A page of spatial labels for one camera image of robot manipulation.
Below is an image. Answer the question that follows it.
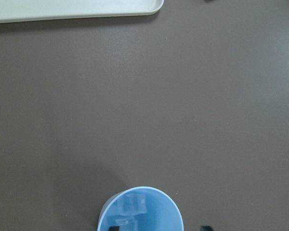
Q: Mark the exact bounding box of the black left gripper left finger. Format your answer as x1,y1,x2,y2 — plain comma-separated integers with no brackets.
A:
109,226,120,231

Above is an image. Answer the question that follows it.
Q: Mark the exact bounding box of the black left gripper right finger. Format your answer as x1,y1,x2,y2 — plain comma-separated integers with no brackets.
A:
200,226,212,231

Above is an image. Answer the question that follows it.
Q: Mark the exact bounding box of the clear ice cube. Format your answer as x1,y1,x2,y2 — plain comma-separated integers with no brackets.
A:
121,193,147,216
115,216,138,231

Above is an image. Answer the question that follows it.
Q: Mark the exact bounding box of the light blue cup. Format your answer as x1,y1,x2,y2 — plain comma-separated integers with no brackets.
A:
97,186,184,231

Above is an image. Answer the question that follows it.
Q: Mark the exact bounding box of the cream rabbit tray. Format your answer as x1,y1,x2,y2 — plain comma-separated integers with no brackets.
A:
0,0,164,23

